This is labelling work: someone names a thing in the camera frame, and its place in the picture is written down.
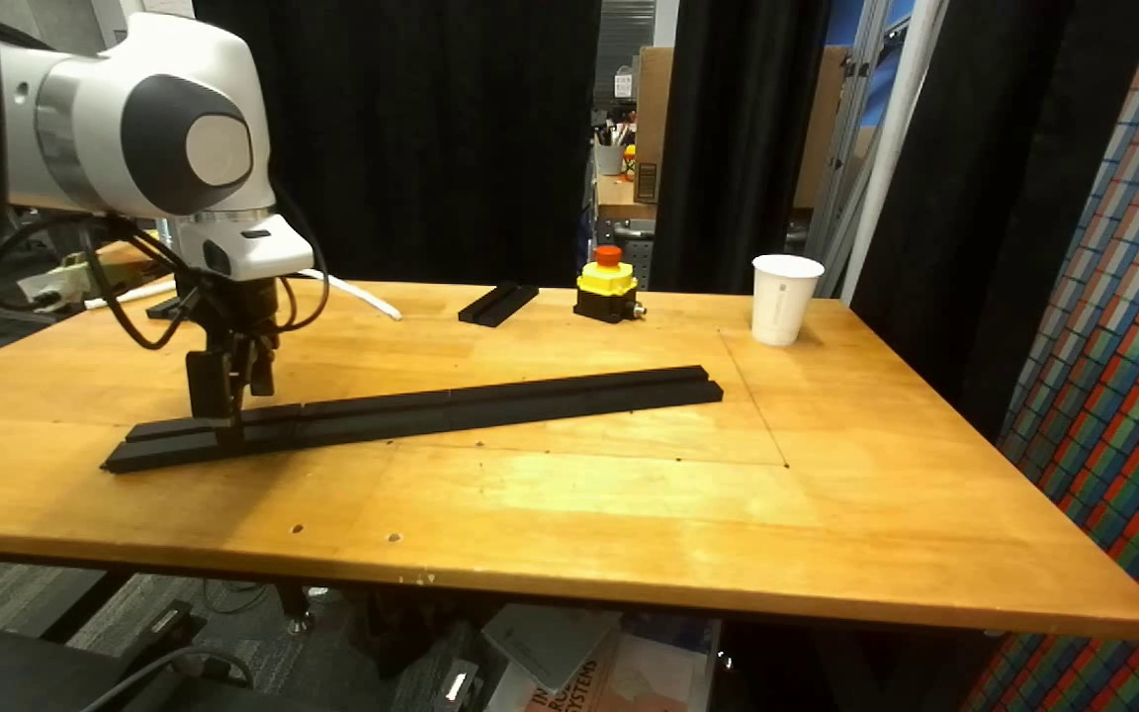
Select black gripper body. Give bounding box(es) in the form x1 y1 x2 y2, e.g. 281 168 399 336
165 210 321 370

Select long black rail block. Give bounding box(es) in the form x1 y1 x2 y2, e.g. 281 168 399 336
102 417 299 473

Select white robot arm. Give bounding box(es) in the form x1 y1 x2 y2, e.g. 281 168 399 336
0 11 314 417

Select yellow emergency stop button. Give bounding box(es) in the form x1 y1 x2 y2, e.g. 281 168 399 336
577 243 643 323

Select white paper cup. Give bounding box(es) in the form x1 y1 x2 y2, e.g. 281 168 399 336
753 253 825 345

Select white cable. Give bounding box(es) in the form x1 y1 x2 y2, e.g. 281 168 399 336
85 263 408 323

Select spare flat black rail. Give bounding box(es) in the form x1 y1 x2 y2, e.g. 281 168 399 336
461 279 538 329

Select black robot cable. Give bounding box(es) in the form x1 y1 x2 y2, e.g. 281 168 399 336
0 0 333 357

